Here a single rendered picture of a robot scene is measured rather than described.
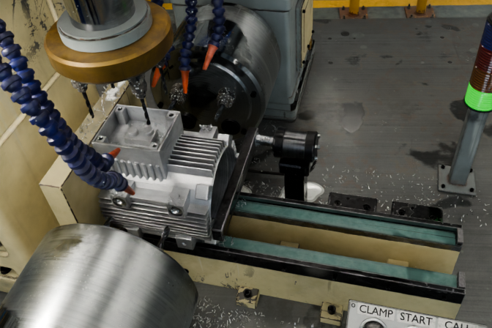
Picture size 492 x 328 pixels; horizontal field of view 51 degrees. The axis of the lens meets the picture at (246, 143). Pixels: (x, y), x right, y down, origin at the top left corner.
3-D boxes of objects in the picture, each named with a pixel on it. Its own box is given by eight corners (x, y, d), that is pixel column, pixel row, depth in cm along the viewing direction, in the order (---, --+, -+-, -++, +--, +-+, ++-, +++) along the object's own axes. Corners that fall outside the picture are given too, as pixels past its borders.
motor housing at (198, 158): (113, 245, 97) (84, 176, 84) (151, 172, 110) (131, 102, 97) (214, 263, 93) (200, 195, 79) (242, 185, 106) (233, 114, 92)
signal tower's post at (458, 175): (438, 191, 116) (482, 28, 87) (437, 165, 121) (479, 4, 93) (476, 196, 114) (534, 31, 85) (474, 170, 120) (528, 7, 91)
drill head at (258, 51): (146, 161, 113) (118, 67, 96) (204, 55, 141) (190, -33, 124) (258, 176, 108) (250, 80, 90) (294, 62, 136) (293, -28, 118)
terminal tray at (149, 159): (101, 173, 90) (89, 143, 85) (127, 132, 97) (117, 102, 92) (166, 183, 87) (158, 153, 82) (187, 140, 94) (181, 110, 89)
